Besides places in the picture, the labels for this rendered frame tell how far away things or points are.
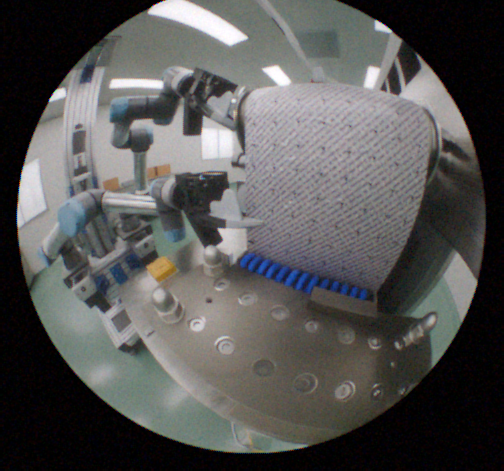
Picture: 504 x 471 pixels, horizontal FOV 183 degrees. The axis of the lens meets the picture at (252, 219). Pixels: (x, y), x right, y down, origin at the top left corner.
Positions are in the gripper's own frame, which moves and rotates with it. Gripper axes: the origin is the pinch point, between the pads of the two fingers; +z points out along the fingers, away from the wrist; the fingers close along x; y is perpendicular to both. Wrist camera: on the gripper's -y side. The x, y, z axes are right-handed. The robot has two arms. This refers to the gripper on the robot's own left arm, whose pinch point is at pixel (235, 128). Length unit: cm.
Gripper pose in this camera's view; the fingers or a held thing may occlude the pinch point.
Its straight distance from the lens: 27.8
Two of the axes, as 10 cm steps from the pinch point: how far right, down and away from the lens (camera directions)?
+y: 5.4, -5.4, -6.4
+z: 6.5, 7.6, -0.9
